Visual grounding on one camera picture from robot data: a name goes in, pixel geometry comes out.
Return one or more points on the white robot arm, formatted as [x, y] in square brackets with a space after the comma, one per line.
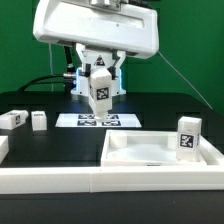
[98, 57]

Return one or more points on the white square table top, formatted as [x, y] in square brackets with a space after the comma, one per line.
[152, 148]

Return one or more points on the white U-shaped obstacle fence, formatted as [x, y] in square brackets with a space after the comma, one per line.
[111, 179]

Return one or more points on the white sheet with markers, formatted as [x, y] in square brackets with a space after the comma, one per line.
[88, 120]

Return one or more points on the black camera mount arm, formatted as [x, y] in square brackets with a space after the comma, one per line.
[71, 70]

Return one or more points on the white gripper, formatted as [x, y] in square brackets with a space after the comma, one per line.
[131, 29]

